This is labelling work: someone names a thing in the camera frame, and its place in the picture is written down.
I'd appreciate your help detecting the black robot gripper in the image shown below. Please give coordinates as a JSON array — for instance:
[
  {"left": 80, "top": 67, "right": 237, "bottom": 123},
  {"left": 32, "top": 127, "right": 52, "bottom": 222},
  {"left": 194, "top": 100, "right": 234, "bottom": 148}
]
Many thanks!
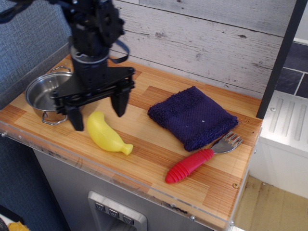
[{"left": 50, "top": 52, "right": 135, "bottom": 131}]

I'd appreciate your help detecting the yellow toy banana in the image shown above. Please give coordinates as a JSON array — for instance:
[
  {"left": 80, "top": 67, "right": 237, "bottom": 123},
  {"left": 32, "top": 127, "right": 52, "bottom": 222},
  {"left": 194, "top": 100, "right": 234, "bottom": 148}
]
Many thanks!
[{"left": 87, "top": 111, "right": 133, "bottom": 155}]

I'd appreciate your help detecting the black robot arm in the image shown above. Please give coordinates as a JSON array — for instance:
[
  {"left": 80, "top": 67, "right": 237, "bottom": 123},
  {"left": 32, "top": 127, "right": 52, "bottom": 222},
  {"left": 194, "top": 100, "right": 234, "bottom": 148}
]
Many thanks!
[{"left": 0, "top": 0, "right": 135, "bottom": 131}]

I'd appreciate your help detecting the clear acrylic table edge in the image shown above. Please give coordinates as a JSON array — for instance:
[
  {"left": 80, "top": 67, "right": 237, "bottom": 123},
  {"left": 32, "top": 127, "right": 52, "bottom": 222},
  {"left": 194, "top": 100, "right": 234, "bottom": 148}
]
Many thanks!
[{"left": 0, "top": 116, "right": 261, "bottom": 231}]

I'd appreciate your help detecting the stainless steel pot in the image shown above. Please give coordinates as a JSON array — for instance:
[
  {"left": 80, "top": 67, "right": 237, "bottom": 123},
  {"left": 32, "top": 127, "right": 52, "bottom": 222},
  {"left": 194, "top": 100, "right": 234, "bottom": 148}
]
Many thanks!
[{"left": 25, "top": 66, "right": 72, "bottom": 125}]

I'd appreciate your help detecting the grey toy fridge cabinet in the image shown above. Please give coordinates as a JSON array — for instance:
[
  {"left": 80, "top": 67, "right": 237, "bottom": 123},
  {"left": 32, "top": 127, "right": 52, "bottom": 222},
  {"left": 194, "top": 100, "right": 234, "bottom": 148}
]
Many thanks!
[{"left": 35, "top": 150, "right": 234, "bottom": 231}]

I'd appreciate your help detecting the purple folded towel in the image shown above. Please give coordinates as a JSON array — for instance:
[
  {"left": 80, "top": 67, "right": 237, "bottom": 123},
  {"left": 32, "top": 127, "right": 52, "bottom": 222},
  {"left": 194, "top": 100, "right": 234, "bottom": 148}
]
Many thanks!
[{"left": 148, "top": 86, "right": 238, "bottom": 152}]

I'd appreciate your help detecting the silver dispenser button panel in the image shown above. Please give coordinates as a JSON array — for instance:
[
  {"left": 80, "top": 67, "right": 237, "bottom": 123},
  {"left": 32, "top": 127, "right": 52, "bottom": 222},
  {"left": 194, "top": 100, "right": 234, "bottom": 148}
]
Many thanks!
[{"left": 88, "top": 191, "right": 148, "bottom": 231}]

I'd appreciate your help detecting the yellow black object on floor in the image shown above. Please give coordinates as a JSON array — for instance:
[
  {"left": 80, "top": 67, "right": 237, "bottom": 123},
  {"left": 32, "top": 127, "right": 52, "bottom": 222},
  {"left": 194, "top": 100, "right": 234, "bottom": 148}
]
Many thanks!
[{"left": 0, "top": 213, "right": 30, "bottom": 231}]

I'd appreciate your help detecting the white grooved side unit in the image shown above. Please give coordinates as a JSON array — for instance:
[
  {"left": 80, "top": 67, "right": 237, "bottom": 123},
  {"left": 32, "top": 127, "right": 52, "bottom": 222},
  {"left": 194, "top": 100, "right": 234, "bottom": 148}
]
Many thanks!
[{"left": 249, "top": 91, "right": 308, "bottom": 198}]

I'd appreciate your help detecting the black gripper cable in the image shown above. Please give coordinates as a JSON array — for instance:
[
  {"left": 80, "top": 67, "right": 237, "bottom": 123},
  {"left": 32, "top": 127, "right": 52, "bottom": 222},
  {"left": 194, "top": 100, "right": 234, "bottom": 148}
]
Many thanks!
[{"left": 107, "top": 39, "right": 130, "bottom": 64}]

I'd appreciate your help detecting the red handled metal fork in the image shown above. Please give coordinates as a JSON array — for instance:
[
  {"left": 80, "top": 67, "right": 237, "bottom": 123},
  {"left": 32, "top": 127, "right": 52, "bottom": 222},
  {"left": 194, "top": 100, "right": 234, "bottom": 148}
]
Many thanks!
[{"left": 165, "top": 131, "right": 243, "bottom": 183}]

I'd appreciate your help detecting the right black post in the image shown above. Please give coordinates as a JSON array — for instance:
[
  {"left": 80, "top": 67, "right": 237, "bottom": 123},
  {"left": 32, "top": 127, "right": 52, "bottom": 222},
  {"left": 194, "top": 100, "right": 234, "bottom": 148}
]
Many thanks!
[{"left": 256, "top": 0, "right": 308, "bottom": 119}]

